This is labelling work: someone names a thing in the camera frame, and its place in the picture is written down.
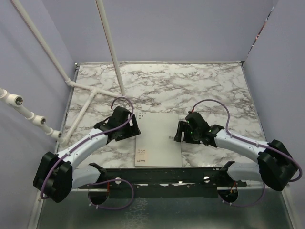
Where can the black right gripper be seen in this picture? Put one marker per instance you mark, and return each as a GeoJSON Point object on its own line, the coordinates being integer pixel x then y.
{"type": "Point", "coordinates": [184, 126]}

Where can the aluminium rail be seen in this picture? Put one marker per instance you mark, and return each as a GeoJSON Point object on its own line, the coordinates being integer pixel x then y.
{"type": "Point", "coordinates": [89, 207]}

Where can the white folder black inside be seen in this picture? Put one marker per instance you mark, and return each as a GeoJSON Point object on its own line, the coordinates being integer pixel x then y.
{"type": "Point", "coordinates": [155, 146]}

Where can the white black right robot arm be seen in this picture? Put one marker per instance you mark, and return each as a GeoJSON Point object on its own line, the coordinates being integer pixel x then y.
{"type": "Point", "coordinates": [270, 163]}

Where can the white pipe frame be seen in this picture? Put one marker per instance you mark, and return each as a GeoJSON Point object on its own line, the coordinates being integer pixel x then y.
{"type": "Point", "coordinates": [36, 66]}

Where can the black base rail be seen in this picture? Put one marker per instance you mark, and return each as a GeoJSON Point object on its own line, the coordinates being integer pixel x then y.
{"type": "Point", "coordinates": [166, 182]}

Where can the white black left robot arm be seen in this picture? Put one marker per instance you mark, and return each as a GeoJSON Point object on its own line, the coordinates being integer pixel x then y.
{"type": "Point", "coordinates": [59, 173]}

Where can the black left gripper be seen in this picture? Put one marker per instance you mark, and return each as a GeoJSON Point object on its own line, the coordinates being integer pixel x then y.
{"type": "Point", "coordinates": [133, 130]}

